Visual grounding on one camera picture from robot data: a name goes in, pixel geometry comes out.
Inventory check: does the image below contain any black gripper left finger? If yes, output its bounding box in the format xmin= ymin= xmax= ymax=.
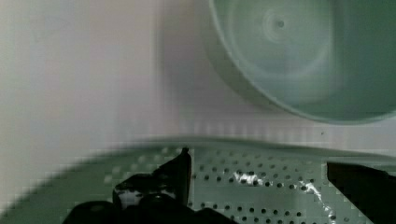
xmin=112 ymin=147 xmax=192 ymax=211

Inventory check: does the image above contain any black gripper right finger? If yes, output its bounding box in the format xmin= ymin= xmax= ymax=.
xmin=327 ymin=162 xmax=396 ymax=224

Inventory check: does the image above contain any green cup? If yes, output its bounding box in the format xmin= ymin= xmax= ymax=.
xmin=196 ymin=0 xmax=396 ymax=125

